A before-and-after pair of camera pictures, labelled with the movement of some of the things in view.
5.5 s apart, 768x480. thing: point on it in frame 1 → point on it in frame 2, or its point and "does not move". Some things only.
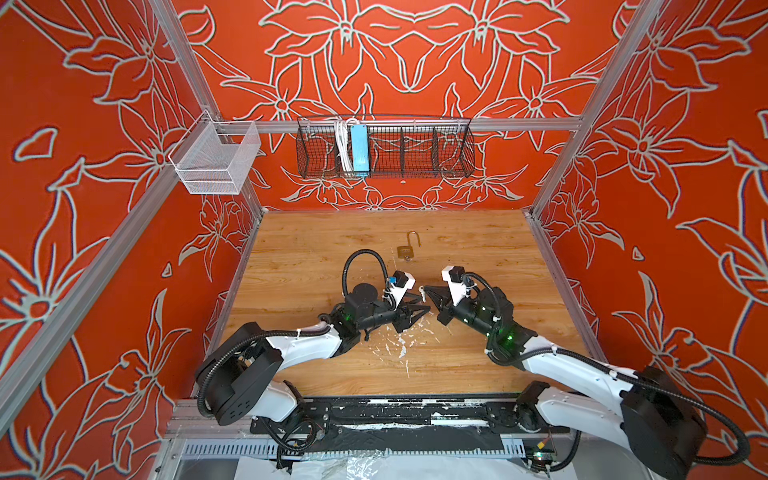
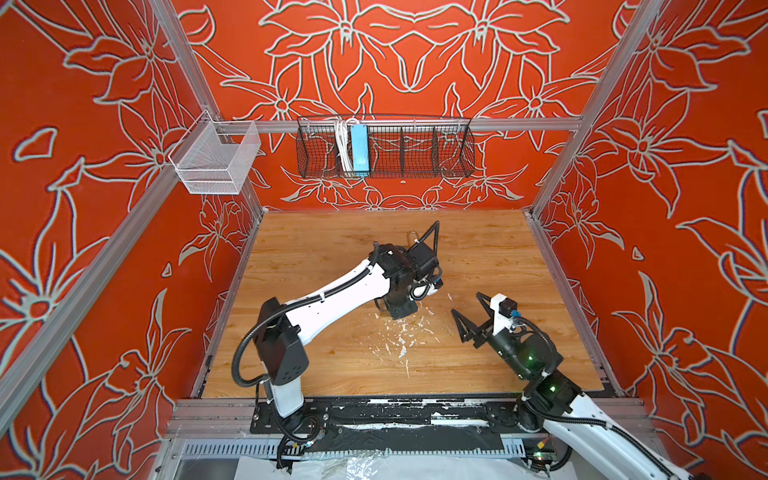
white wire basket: (214, 157) does not move
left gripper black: (403, 319) → (399, 310)
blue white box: (360, 148) does not move
